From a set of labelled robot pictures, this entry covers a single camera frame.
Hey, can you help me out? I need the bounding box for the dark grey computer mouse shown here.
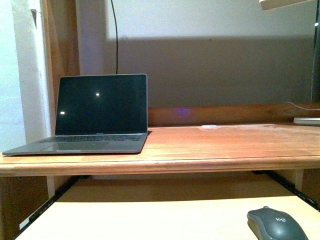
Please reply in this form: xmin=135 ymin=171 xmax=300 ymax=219
xmin=247 ymin=206 xmax=308 ymax=240

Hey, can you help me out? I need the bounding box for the white round desk grommet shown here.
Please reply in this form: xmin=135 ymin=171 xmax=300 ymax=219
xmin=201 ymin=124 xmax=218 ymax=129

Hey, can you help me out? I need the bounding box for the grey laptop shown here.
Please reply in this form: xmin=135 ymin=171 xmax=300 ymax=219
xmin=4 ymin=73 xmax=148 ymax=157

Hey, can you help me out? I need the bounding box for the wooden desk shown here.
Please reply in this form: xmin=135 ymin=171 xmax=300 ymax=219
xmin=0 ymin=104 xmax=320 ymax=239

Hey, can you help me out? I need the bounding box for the wooden keyboard tray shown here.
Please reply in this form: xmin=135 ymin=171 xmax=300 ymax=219
xmin=19 ymin=196 xmax=320 ymax=240

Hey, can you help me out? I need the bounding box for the silver closed device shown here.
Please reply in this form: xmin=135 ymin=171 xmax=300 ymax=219
xmin=293 ymin=117 xmax=320 ymax=127

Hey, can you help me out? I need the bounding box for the black hanging cable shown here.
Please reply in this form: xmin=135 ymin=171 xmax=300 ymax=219
xmin=110 ymin=0 xmax=119 ymax=75

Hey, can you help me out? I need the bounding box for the white charging cable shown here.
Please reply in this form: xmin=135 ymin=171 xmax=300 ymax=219
xmin=285 ymin=101 xmax=320 ymax=111

